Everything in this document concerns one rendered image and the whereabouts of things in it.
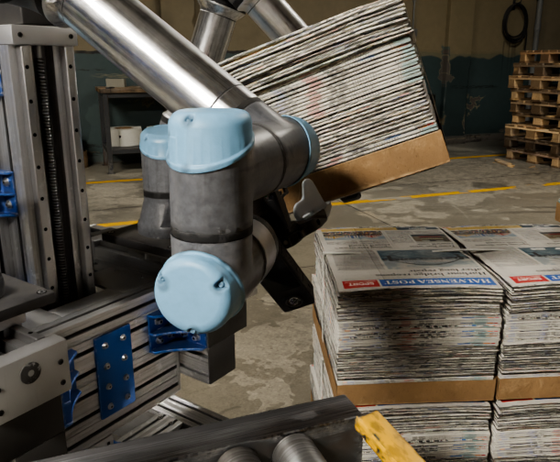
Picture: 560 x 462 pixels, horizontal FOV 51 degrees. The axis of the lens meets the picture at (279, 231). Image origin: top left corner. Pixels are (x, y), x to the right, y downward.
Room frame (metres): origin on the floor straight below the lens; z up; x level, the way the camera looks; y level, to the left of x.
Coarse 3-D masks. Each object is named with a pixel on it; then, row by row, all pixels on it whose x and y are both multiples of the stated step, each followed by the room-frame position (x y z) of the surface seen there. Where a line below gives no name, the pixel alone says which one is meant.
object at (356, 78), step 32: (384, 0) 0.79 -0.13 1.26; (320, 32) 0.80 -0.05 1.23; (352, 32) 0.79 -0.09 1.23; (384, 32) 0.78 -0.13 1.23; (224, 64) 0.83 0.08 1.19; (256, 64) 0.82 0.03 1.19; (288, 64) 0.81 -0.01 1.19; (320, 64) 0.80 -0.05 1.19; (352, 64) 0.79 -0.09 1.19; (384, 64) 0.81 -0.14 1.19; (416, 64) 0.82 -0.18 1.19; (288, 96) 0.82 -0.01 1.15; (320, 96) 0.81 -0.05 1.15; (352, 96) 0.79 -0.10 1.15; (384, 96) 0.79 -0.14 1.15; (416, 96) 0.78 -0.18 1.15; (320, 128) 0.80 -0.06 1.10; (352, 128) 0.79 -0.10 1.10; (384, 128) 0.78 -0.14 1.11; (416, 128) 0.77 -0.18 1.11; (320, 160) 0.80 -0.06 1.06; (352, 192) 0.79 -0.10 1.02
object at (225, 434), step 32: (256, 416) 0.59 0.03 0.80; (288, 416) 0.59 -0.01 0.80; (320, 416) 0.59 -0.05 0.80; (352, 416) 0.59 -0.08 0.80; (96, 448) 0.53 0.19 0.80; (128, 448) 0.53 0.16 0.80; (160, 448) 0.53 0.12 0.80; (192, 448) 0.53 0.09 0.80; (224, 448) 0.54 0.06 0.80; (256, 448) 0.55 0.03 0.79; (320, 448) 0.58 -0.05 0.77; (352, 448) 0.59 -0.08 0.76
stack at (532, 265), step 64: (320, 256) 1.17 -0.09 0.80; (384, 256) 1.09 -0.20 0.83; (448, 256) 1.08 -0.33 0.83; (512, 256) 1.08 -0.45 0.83; (320, 320) 1.14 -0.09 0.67; (384, 320) 0.92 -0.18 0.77; (448, 320) 0.92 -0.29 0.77; (512, 320) 0.94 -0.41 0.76; (320, 384) 1.15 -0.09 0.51; (448, 448) 0.93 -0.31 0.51; (512, 448) 0.93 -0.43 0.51
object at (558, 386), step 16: (320, 336) 1.14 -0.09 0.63; (368, 384) 0.92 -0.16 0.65; (384, 384) 0.92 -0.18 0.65; (400, 384) 0.92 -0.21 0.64; (416, 384) 0.93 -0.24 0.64; (432, 384) 0.93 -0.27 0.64; (448, 384) 0.93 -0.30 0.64; (464, 384) 0.93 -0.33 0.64; (480, 384) 0.93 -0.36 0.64; (496, 384) 0.94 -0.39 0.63; (512, 384) 0.94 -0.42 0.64; (528, 384) 0.94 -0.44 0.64; (544, 384) 0.94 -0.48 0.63; (352, 400) 0.92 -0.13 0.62; (368, 400) 0.92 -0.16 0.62; (384, 400) 0.92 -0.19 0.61; (400, 400) 0.92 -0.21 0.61; (416, 400) 0.93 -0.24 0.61; (432, 400) 0.93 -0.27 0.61; (448, 400) 0.93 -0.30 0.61; (464, 400) 0.93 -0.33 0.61; (480, 400) 0.93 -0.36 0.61
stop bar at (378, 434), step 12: (360, 420) 0.56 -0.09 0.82; (372, 420) 0.56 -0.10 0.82; (384, 420) 0.56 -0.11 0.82; (360, 432) 0.55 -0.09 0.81; (372, 432) 0.53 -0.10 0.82; (384, 432) 0.53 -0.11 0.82; (396, 432) 0.53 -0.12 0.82; (372, 444) 0.53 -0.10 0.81; (384, 444) 0.51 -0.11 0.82; (396, 444) 0.51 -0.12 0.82; (408, 444) 0.51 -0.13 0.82; (384, 456) 0.51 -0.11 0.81; (396, 456) 0.49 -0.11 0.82; (408, 456) 0.49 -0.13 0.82; (420, 456) 0.49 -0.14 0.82
